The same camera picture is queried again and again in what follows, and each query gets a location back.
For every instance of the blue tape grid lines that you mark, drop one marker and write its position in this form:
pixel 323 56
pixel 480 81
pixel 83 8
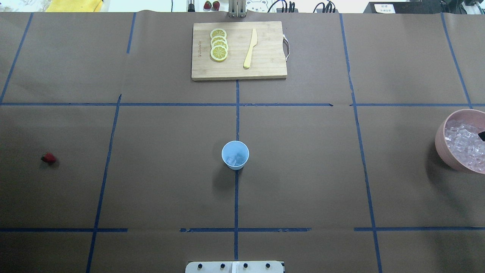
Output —
pixel 343 174

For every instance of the aluminium frame post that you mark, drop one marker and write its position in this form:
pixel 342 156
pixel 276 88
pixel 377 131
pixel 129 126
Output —
pixel 237 8

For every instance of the lemon slices row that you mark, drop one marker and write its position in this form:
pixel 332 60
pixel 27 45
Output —
pixel 219 45

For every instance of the spare strawberries on tray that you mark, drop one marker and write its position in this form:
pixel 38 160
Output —
pixel 211 5

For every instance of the blue plastic cup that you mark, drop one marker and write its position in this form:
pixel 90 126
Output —
pixel 235 155

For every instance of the red strawberry on table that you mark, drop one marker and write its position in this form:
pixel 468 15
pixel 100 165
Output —
pixel 48 158

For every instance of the black power strip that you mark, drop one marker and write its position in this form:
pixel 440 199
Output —
pixel 382 7

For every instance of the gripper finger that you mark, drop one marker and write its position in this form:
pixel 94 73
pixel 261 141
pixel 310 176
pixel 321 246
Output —
pixel 480 135

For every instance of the wooden cutting board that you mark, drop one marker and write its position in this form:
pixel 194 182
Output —
pixel 268 61

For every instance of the pink bowl of ice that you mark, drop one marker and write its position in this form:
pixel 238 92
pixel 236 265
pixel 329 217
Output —
pixel 457 143

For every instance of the yellow cloth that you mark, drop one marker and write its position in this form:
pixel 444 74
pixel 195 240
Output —
pixel 75 6

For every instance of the white pole with base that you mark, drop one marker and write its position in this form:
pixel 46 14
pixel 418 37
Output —
pixel 255 266

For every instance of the yellow plastic knife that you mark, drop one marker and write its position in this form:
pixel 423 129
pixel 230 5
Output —
pixel 249 55

